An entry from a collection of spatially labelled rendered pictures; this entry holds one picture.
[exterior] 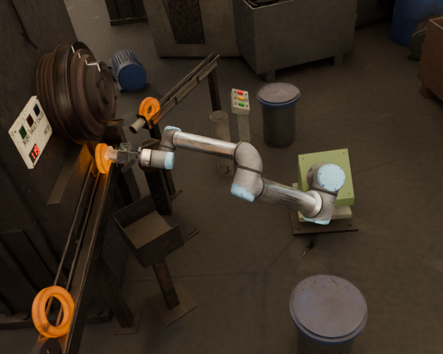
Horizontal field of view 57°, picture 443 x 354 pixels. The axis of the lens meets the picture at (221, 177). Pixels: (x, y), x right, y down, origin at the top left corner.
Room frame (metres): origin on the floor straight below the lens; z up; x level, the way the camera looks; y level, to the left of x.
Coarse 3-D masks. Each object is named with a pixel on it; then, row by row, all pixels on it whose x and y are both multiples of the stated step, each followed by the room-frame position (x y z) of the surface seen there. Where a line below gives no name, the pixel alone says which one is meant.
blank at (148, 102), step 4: (144, 100) 2.24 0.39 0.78; (148, 100) 2.24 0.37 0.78; (152, 100) 2.26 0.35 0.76; (156, 100) 2.28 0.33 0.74; (144, 104) 2.21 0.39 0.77; (148, 104) 2.23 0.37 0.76; (152, 104) 2.25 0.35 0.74; (156, 104) 2.28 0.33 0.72; (140, 108) 2.21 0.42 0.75; (144, 108) 2.20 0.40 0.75; (152, 108) 2.28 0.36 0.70; (156, 108) 2.27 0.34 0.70; (140, 112) 2.20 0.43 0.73; (144, 112) 2.20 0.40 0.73; (152, 112) 2.26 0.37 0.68; (148, 116) 2.21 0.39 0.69; (152, 116) 2.23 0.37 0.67
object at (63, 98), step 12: (60, 48) 1.80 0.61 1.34; (84, 48) 1.92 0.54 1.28; (60, 60) 1.71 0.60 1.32; (60, 72) 1.65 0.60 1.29; (60, 84) 1.62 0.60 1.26; (60, 96) 1.59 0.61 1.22; (60, 108) 1.57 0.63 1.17; (72, 108) 1.57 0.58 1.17; (72, 120) 1.56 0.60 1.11; (72, 132) 1.58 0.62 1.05; (84, 132) 1.59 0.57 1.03
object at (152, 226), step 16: (128, 208) 1.40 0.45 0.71; (144, 208) 1.43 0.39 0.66; (128, 224) 1.38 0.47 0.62; (144, 224) 1.38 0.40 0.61; (160, 224) 1.36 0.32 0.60; (128, 240) 1.23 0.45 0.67; (144, 240) 1.28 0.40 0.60; (160, 240) 1.18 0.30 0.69; (176, 240) 1.22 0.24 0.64; (144, 256) 1.14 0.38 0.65; (160, 256) 1.17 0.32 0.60; (160, 272) 1.28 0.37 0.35; (160, 288) 1.32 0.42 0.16; (176, 288) 1.41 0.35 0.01; (160, 304) 1.32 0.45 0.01; (176, 304) 1.29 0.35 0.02; (192, 304) 1.29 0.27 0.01
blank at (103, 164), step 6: (102, 144) 1.79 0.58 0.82; (96, 150) 1.74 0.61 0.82; (102, 150) 1.75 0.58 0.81; (96, 156) 1.71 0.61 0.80; (102, 156) 1.72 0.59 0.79; (96, 162) 1.70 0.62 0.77; (102, 162) 1.70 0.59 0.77; (108, 162) 1.77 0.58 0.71; (102, 168) 1.69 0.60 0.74; (108, 168) 1.74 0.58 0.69
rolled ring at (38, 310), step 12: (48, 288) 0.96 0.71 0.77; (60, 288) 0.99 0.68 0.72; (36, 300) 0.91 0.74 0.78; (60, 300) 0.97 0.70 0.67; (72, 300) 0.98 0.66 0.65; (36, 312) 0.87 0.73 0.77; (36, 324) 0.84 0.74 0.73; (48, 324) 0.84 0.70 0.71; (60, 324) 0.89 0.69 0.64; (48, 336) 0.82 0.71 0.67
